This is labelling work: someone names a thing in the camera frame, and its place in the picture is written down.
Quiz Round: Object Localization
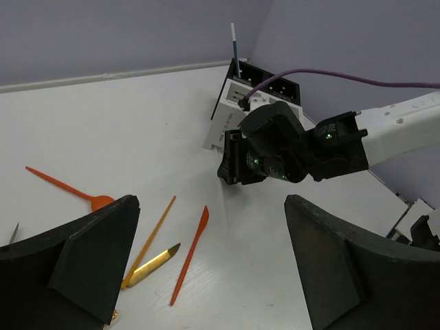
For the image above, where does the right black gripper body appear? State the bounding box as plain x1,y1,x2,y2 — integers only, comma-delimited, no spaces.
217,130,285,185

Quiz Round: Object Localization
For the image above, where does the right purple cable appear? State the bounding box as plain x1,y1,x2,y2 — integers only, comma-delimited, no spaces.
245,68,440,100

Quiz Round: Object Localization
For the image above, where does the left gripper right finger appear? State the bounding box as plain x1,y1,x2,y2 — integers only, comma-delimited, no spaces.
285,195,439,329

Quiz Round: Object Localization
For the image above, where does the white blue chopstick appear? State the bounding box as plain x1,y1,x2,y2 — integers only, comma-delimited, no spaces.
230,23,241,78

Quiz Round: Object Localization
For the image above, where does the gold chopstick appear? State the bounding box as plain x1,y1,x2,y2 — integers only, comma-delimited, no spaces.
121,195,176,289

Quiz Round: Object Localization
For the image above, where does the orange plastic spoon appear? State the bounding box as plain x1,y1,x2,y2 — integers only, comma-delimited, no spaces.
25,166,115,212

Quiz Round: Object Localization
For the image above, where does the white utensil container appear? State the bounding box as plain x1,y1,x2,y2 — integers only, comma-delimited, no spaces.
203,80,304,150

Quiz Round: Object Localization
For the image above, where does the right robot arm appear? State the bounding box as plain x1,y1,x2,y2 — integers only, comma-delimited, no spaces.
217,91,439,185

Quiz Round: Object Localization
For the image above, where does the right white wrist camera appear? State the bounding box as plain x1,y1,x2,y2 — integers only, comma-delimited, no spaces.
238,96,270,112

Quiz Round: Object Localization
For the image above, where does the gold metal fork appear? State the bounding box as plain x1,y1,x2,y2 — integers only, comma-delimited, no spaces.
111,309,118,322

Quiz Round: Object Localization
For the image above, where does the gold metal knife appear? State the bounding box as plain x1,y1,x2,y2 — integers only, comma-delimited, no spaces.
127,243,181,287

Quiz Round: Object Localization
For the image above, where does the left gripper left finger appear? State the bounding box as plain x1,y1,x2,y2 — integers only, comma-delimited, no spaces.
1,195,140,329

